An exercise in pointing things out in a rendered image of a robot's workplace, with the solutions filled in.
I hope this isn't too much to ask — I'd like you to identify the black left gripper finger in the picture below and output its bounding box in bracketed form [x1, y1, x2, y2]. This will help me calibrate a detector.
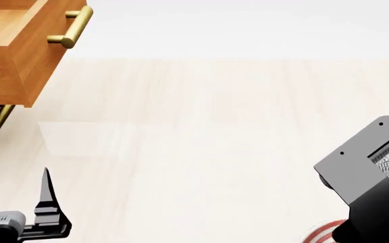
[33, 166, 71, 225]

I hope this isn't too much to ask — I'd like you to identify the open wooden drawer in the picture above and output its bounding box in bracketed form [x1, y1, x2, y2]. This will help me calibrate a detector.
[0, 0, 88, 109]

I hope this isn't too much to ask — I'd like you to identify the red white striped plate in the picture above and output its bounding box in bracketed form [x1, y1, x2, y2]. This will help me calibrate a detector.
[301, 218, 351, 243]

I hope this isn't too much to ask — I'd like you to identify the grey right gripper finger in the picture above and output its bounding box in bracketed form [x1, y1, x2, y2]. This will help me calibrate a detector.
[313, 115, 389, 207]

